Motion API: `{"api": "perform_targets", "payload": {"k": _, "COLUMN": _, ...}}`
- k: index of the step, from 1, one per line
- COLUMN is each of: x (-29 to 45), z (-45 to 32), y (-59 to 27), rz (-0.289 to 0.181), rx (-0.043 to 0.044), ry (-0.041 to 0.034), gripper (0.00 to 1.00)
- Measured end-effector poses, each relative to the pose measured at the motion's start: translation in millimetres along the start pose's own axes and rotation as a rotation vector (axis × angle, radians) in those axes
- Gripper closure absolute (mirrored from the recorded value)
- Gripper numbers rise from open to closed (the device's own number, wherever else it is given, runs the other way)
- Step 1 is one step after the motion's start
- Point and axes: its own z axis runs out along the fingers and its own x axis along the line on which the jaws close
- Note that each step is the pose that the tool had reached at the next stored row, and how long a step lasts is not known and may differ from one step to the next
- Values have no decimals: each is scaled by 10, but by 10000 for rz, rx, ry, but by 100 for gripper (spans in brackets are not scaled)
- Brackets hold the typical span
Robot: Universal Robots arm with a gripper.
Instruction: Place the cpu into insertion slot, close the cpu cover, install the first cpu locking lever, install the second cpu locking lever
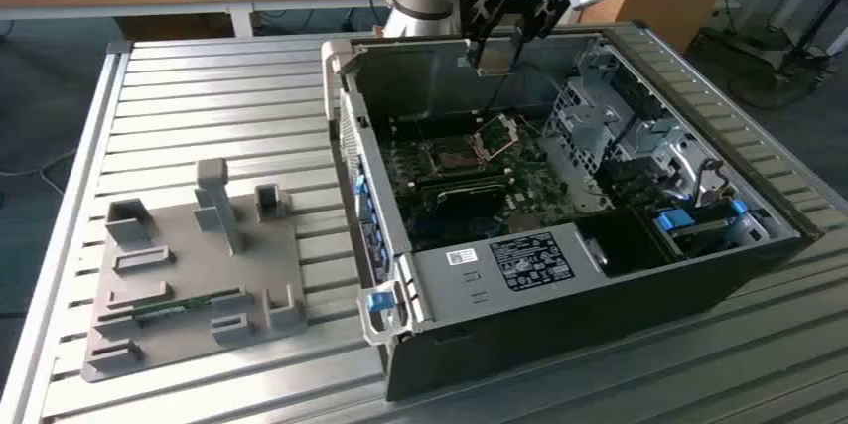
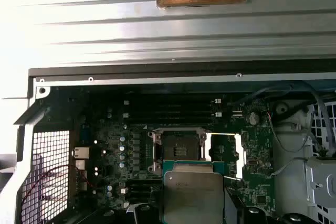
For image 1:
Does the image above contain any grey parts rack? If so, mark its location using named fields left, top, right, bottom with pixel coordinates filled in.
left=79, top=158, right=312, bottom=384

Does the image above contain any black plastic bracket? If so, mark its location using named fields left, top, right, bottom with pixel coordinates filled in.
left=599, top=155, right=672, bottom=208

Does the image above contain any silver CPU chip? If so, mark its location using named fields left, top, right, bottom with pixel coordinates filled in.
left=472, top=39, right=522, bottom=78

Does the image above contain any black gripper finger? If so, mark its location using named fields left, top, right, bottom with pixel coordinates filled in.
left=507, top=0, right=572, bottom=75
left=454, top=0, right=511, bottom=71

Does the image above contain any silver chipset heatsink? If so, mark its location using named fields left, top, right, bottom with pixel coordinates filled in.
left=508, top=214, right=543, bottom=235

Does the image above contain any grey power supply unit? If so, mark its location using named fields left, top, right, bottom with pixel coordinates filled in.
left=395, top=222, right=608, bottom=335

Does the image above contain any green motherboard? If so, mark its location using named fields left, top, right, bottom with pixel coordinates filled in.
left=378, top=113, right=615, bottom=252

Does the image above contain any CPU socket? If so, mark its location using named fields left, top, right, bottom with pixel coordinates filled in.
left=423, top=134, right=491, bottom=175

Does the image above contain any blue disk carrier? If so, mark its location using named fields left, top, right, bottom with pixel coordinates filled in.
left=726, top=198, right=755, bottom=246
left=652, top=209, right=699, bottom=237

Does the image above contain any metal socket cover frame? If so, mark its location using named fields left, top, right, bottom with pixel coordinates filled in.
left=468, top=113, right=523, bottom=162

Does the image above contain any silver metal drive cage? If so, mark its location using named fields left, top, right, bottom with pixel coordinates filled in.
left=540, top=36, right=695, bottom=214

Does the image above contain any black graphics card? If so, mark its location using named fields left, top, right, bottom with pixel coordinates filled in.
left=430, top=184, right=511, bottom=227

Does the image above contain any open black PC case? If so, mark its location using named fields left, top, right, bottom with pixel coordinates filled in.
left=319, top=20, right=831, bottom=403

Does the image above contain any green RAM stick on rack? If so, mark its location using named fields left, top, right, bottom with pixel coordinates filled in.
left=128, top=287, right=242, bottom=321

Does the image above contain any black cable bundle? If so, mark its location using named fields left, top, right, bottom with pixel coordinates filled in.
left=688, top=158, right=739, bottom=208

